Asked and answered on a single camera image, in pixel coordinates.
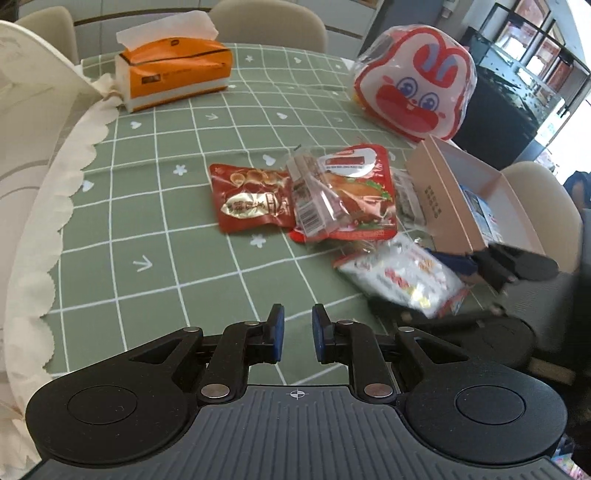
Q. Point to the white chair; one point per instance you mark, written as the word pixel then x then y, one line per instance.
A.
pixel 32 92

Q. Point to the black aquarium cabinet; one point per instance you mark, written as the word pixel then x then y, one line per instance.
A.
pixel 508 92

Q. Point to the red egg snack packet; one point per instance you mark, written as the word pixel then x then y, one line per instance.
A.
pixel 244 198

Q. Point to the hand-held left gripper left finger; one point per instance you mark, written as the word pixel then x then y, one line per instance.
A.
pixel 277 330

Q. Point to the orange tissue box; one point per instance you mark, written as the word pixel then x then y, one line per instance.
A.
pixel 175 69

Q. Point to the red chicken snack packet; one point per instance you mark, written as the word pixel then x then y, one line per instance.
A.
pixel 364 184

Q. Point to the cream scalloped table cover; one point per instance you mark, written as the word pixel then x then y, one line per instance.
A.
pixel 46 198

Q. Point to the white snack packet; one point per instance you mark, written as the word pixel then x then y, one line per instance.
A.
pixel 397 272

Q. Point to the pink cardboard box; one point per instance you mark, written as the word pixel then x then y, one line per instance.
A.
pixel 443 184

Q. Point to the red white rabbit bag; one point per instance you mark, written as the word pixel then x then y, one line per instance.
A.
pixel 415 83

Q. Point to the green checked tablecloth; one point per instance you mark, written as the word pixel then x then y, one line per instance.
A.
pixel 161 230

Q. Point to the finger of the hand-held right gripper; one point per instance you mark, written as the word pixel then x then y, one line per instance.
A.
pixel 461 316
pixel 508 265

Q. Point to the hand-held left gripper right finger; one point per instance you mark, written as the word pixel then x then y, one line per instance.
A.
pixel 318 337

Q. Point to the clear stick snack packet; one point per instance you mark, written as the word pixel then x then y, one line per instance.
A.
pixel 309 203

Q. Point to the beige chair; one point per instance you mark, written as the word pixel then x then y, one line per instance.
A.
pixel 51 32
pixel 545 207
pixel 268 21

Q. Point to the blue snack packet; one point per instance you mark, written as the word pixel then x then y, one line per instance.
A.
pixel 480 212

